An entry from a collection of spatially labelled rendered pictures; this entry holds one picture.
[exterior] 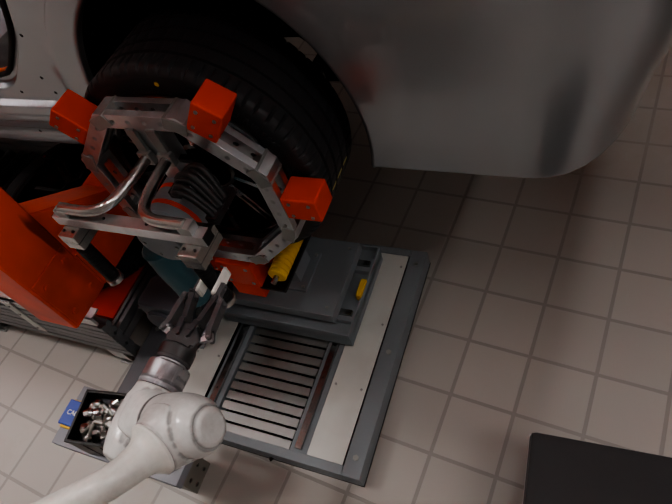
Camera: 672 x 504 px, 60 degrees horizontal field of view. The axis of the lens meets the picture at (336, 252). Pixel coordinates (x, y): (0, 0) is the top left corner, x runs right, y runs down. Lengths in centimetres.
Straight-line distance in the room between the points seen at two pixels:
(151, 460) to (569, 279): 154
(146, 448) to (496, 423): 117
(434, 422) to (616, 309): 70
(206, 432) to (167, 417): 7
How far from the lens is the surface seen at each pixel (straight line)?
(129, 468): 104
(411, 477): 188
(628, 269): 219
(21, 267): 173
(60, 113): 149
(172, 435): 103
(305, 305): 193
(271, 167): 128
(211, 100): 120
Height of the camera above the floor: 180
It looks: 51 degrees down
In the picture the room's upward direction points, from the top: 24 degrees counter-clockwise
